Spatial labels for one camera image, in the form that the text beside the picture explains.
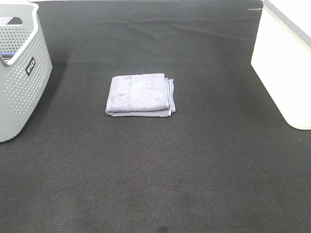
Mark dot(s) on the lavender grey towel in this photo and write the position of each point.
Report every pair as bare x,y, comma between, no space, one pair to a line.
144,95

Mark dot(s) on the blue cloth in basket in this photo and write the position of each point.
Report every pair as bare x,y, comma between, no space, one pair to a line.
7,54

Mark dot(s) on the black fabric table mat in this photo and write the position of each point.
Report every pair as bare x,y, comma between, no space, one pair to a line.
224,162

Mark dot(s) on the grey perforated laundry basket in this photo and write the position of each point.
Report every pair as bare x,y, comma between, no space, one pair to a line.
23,77

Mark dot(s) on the white plastic storage bin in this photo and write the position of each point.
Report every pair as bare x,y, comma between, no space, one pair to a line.
282,58

